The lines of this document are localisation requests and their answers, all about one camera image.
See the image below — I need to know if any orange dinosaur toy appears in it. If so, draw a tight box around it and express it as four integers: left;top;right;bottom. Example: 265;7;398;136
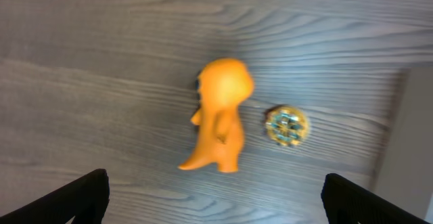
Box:
179;58;254;173

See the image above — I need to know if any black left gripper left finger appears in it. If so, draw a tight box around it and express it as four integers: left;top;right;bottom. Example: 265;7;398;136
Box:
1;169;110;224

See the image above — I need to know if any gold lattice wheel toy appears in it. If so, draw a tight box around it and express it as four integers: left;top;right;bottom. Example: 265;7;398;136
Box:
264;105;311;147

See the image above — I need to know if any white box pink interior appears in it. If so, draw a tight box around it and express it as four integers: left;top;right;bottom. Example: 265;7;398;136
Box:
373;67;432;223

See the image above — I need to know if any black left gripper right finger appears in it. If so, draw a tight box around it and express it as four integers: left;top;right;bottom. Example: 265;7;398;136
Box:
321;173;428;224

